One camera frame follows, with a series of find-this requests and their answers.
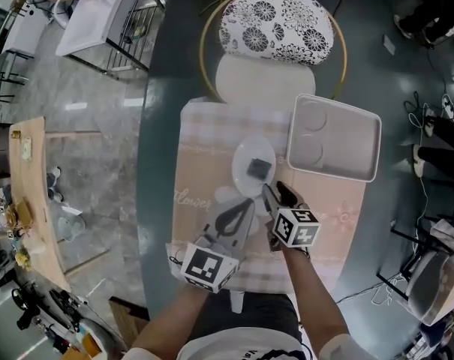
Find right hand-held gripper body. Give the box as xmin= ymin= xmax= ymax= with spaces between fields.
xmin=264 ymin=199 xmax=321 ymax=254

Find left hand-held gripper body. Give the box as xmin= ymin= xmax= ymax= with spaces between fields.
xmin=165 ymin=196 xmax=257 ymax=295

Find small dark square item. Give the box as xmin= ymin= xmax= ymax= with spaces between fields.
xmin=246 ymin=157 xmax=273 ymax=182

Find white oval plate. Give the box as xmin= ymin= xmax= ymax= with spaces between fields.
xmin=231 ymin=136 xmax=277 ymax=197

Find person's left forearm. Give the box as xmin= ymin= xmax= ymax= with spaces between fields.
xmin=130 ymin=286 xmax=209 ymax=356

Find person's right forearm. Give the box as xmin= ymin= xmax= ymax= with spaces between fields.
xmin=281 ymin=246 xmax=350 ymax=348

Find pink plaid placemat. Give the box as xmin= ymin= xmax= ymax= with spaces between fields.
xmin=171 ymin=97 xmax=367 ymax=293

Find person's dark trousers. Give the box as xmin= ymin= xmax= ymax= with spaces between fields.
xmin=202 ymin=292 xmax=301 ymax=347

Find white rectangular tray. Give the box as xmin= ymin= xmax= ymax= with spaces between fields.
xmin=286 ymin=93 xmax=383 ymax=183

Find person's white shirt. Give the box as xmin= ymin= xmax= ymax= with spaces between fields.
xmin=125 ymin=328 xmax=380 ymax=360

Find grey padded chair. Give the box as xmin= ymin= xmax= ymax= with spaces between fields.
xmin=375 ymin=218 xmax=454 ymax=326

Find white small stool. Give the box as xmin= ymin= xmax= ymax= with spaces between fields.
xmin=56 ymin=204 xmax=86 ymax=242

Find curved wooden bench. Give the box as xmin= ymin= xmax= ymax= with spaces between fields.
xmin=8 ymin=115 xmax=73 ymax=293

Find white cable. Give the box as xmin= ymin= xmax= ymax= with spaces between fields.
xmin=406 ymin=94 xmax=454 ymax=239

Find floral cushion gold frame chair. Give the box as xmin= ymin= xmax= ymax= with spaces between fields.
xmin=198 ymin=0 xmax=348 ymax=104

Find metal rack frame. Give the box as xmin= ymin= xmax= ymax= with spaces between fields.
xmin=67 ymin=0 xmax=167 ymax=75

